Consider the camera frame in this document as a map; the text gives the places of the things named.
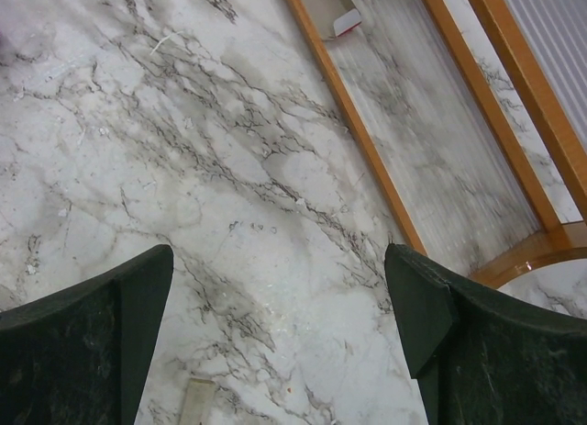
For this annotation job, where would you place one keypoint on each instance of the small beige wrapper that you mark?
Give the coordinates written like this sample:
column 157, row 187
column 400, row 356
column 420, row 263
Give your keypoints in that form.
column 198, row 400

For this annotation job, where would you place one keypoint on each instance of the wooden shelf rack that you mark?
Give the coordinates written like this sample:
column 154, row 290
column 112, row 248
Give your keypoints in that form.
column 448, row 163

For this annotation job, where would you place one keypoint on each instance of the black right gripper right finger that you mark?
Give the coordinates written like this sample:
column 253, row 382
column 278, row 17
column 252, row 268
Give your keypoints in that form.
column 480, row 356

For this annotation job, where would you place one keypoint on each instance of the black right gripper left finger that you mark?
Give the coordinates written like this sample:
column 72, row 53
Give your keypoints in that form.
column 82, row 355

